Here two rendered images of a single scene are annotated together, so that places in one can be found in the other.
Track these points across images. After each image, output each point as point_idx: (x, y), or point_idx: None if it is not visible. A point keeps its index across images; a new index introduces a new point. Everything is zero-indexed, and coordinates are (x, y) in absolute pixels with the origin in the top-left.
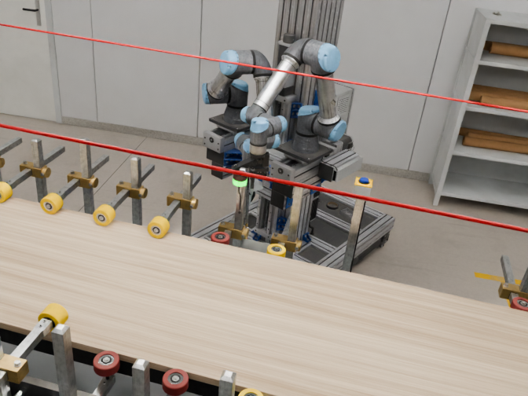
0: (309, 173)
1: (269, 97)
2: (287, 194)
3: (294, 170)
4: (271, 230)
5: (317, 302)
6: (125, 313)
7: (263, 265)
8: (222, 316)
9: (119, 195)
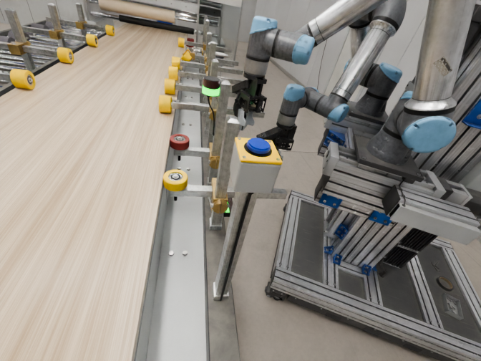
0: (367, 185)
1: (326, 16)
2: (322, 185)
3: (336, 158)
4: (329, 228)
5: (49, 230)
6: (39, 108)
7: (137, 170)
8: (26, 152)
9: (197, 86)
